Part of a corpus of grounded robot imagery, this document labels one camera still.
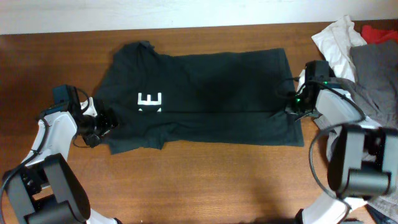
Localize black printed t-shirt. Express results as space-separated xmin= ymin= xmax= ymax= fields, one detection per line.
xmin=95 ymin=41 xmax=303 ymax=154

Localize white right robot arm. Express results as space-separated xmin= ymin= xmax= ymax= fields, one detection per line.
xmin=285 ymin=60 xmax=397 ymax=224

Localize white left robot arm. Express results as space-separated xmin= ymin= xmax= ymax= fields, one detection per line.
xmin=1 ymin=85 xmax=120 ymax=224

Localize white garment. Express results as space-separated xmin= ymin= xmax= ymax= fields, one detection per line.
xmin=312 ymin=15 xmax=367 ymax=83

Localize dark grey garment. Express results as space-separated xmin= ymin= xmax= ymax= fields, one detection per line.
xmin=350 ymin=40 xmax=397 ymax=128

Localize red garment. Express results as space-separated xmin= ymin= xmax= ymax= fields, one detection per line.
xmin=361 ymin=25 xmax=397 ymax=44

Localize grey denim shorts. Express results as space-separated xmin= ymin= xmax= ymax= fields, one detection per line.
xmin=312 ymin=77 xmax=398 ymax=222

